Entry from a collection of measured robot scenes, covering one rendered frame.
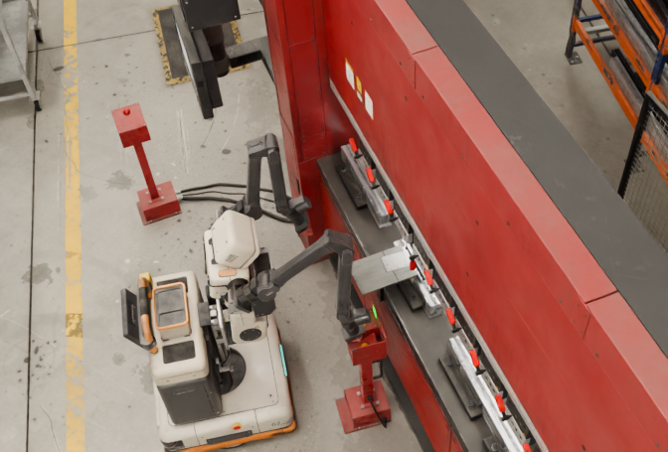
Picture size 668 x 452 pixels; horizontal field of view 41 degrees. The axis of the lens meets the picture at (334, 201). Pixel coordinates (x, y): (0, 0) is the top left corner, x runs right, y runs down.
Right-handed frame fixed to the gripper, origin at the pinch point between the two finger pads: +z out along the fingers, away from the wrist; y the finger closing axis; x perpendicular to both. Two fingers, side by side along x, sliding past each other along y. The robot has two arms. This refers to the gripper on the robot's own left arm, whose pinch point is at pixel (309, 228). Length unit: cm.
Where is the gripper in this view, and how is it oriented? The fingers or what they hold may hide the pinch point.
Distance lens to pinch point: 415.0
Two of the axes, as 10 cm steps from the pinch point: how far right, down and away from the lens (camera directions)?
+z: 5.0, 4.8, 7.2
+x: -8.4, 4.6, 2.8
